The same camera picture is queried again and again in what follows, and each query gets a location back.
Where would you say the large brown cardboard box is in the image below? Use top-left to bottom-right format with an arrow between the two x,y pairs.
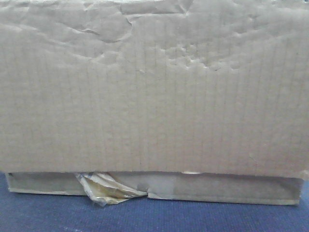
0,0 -> 309,205

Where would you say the torn clear packing tape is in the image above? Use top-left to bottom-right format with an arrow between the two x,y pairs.
75,173 -> 148,207

